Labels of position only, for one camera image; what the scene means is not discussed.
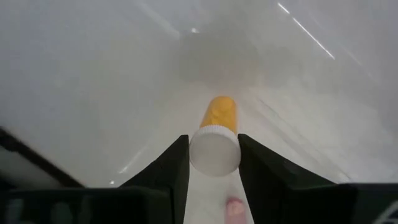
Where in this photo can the salmon pink pill bottle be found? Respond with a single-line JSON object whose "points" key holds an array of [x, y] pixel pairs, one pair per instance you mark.
{"points": [[235, 211]]}

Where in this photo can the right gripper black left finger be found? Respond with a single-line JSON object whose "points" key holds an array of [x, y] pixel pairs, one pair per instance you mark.
{"points": [[174, 174]]}

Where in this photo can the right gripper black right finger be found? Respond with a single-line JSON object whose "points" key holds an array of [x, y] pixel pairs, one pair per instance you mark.
{"points": [[273, 186]]}

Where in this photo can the narrow amber pill bottle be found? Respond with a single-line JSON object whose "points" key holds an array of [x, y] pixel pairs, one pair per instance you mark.
{"points": [[214, 152]]}

